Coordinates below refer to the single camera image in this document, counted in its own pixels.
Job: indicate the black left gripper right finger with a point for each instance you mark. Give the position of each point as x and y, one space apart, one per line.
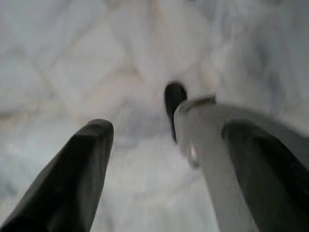
277 188

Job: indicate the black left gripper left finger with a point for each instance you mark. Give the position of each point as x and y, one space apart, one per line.
62 188

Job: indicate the silver robot left leg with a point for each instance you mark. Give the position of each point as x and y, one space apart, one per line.
207 149

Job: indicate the black robot left foot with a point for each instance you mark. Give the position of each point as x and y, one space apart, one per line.
172 101

